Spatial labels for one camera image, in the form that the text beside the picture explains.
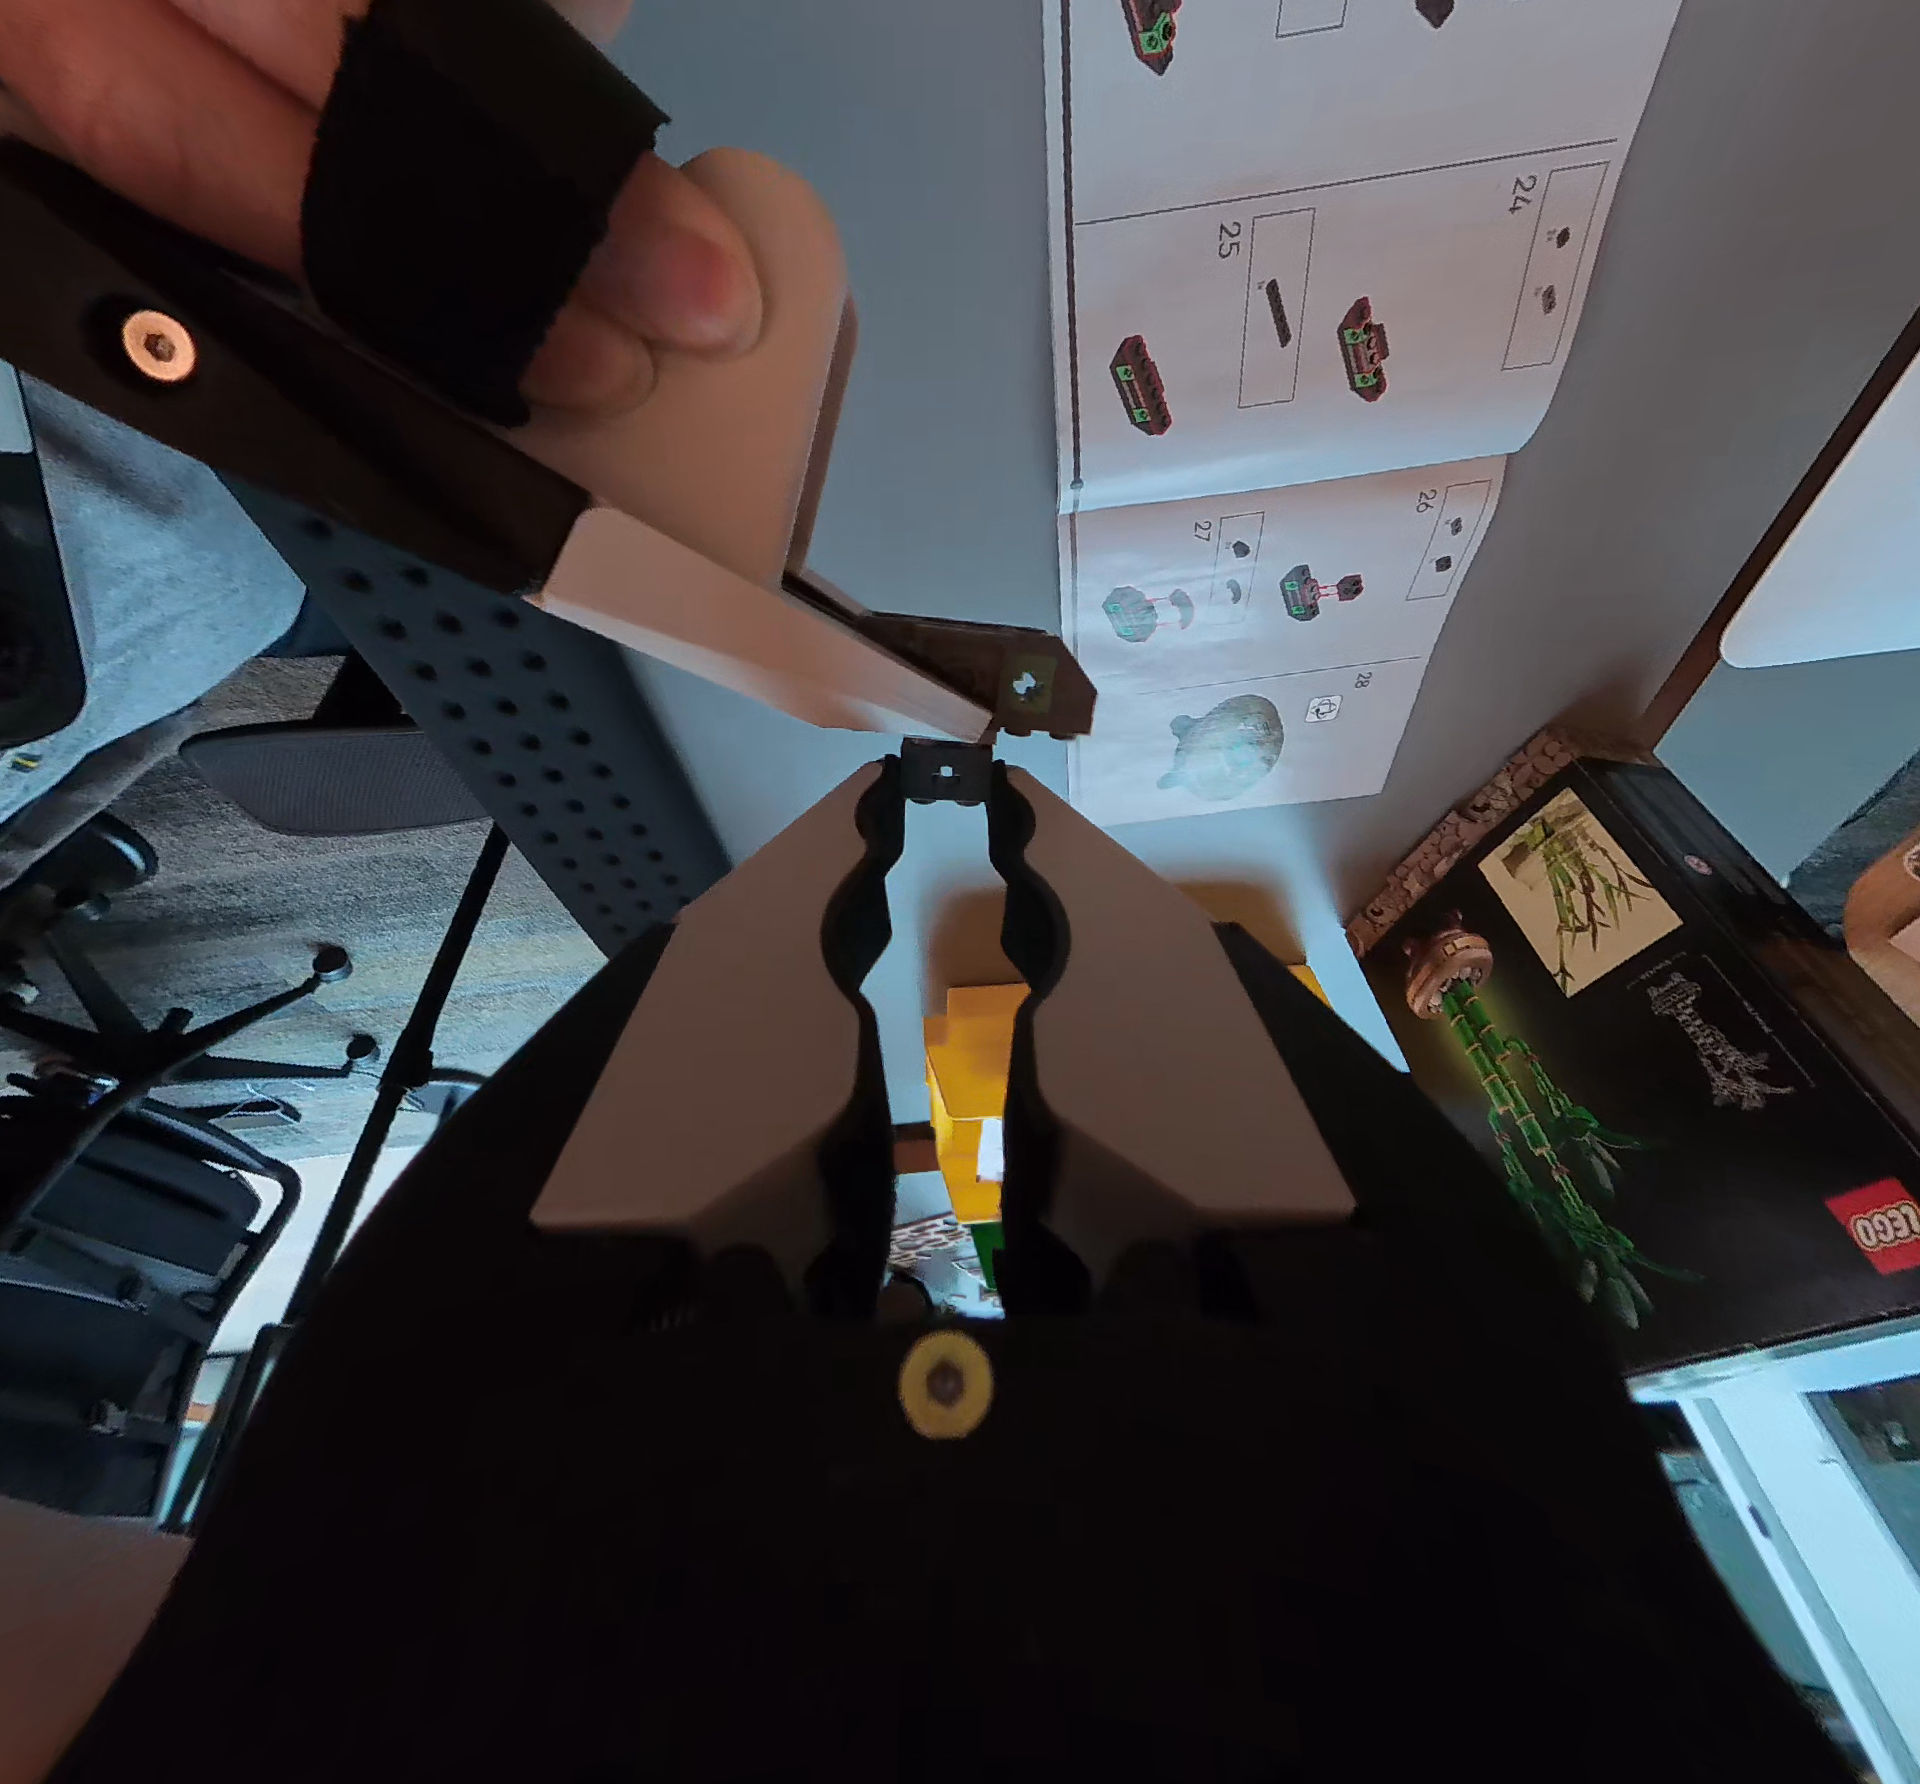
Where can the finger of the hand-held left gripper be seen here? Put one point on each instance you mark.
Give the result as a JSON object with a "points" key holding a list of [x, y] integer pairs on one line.
{"points": [[720, 617]]}

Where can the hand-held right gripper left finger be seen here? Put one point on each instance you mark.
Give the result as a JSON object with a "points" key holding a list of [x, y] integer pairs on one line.
{"points": [[706, 1066]]}

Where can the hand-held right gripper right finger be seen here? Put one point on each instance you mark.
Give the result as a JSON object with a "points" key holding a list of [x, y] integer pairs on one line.
{"points": [[1181, 1066]]}

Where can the dark brown toy brick assembly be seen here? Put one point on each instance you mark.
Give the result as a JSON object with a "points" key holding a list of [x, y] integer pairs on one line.
{"points": [[972, 657]]}

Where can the small black toy brick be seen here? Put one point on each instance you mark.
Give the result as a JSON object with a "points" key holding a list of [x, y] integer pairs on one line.
{"points": [[947, 776]]}

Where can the grey desk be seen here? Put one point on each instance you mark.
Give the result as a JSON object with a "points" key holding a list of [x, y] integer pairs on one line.
{"points": [[900, 165]]}

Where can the yellow toy brick model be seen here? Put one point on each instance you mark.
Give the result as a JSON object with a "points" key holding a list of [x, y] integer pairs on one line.
{"points": [[966, 1066]]}

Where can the person's grey shirt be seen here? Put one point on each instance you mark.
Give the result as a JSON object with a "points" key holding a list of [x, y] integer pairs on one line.
{"points": [[152, 568]]}

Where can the grey perforated panel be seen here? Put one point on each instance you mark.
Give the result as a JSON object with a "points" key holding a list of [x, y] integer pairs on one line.
{"points": [[496, 707]]}

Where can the black stand pole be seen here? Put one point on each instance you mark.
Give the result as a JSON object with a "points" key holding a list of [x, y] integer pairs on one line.
{"points": [[436, 975]]}

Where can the black office chair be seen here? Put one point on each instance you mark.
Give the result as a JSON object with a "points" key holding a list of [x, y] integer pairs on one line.
{"points": [[135, 1212], [330, 778]]}

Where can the black toy set box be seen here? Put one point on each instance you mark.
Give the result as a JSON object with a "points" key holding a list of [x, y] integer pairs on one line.
{"points": [[1724, 1066]]}

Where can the white instruction booklet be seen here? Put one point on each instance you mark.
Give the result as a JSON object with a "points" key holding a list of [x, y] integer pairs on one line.
{"points": [[1349, 311]]}

